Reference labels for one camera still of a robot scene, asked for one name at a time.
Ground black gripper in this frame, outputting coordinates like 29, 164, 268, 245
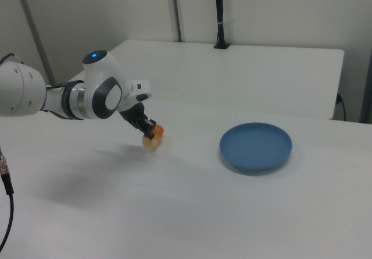
117, 101, 159, 140

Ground orange glazed bread roll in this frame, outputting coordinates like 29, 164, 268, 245
141, 124, 166, 154

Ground blue round plate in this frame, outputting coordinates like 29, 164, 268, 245
219, 122, 293, 176

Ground black camera mount clamp pole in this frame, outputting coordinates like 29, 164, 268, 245
213, 0, 231, 50

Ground black cable with metal connector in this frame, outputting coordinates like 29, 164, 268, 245
0, 146, 16, 259

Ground black cable at table edge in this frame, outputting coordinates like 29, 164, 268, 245
335, 93, 347, 122

